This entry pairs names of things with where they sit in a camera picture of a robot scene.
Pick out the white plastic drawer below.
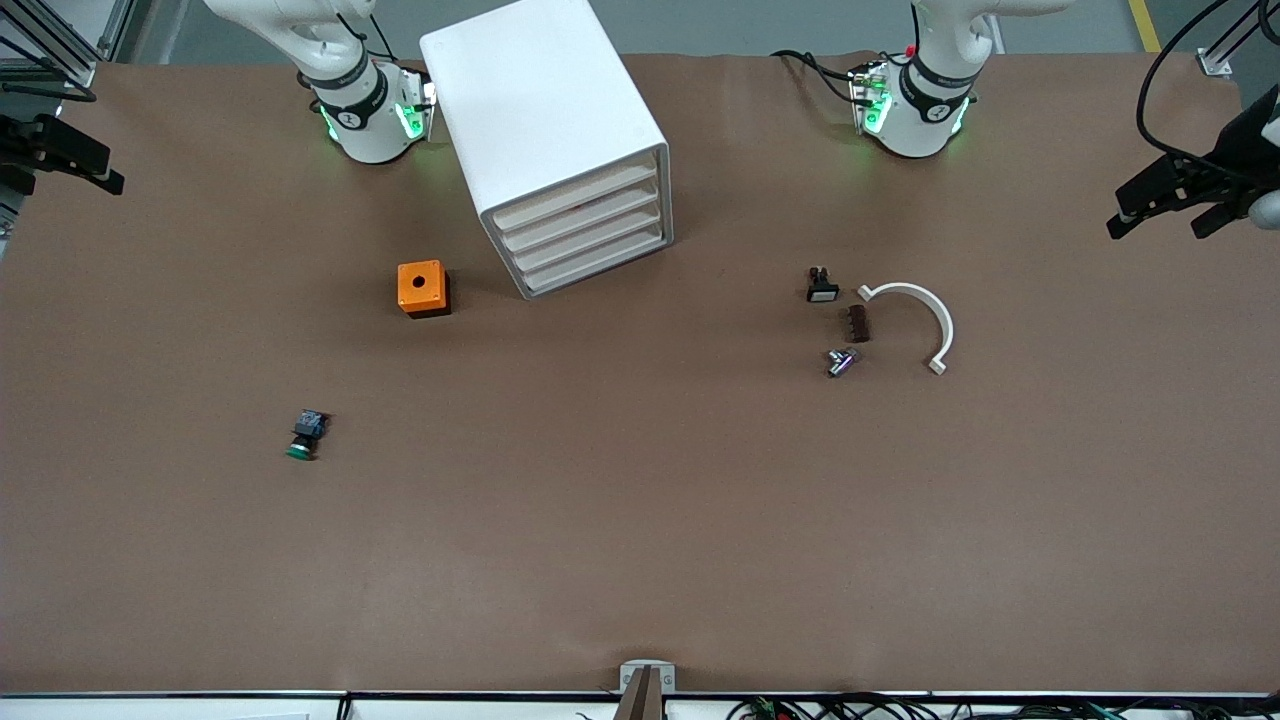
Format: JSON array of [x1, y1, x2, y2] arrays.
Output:
[[494, 169, 670, 256], [516, 217, 673, 299], [505, 193, 671, 278], [485, 147, 668, 235]]

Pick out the green mushroom push button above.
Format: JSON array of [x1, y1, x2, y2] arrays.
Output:
[[284, 408, 331, 462]]

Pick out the white drawer cabinet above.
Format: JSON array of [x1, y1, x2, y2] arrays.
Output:
[[420, 0, 674, 301]]

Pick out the white semicircular pipe clamp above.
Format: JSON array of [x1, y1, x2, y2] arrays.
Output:
[[857, 282, 955, 377]]

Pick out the aluminium frame profile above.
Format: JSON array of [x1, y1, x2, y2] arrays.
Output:
[[0, 0, 98, 101], [1197, 0, 1280, 78]]

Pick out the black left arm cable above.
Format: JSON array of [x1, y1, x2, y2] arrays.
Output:
[[1135, 0, 1280, 191]]

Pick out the black base cable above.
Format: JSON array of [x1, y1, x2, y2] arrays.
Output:
[[772, 48, 863, 106], [335, 5, 396, 61]]

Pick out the orange button enclosure box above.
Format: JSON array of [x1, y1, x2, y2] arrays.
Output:
[[396, 259, 452, 320]]

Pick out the black cable bundle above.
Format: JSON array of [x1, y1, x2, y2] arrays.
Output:
[[725, 693, 1280, 720]]

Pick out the grey metal bracket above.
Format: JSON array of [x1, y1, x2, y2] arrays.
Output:
[[619, 660, 677, 720]]

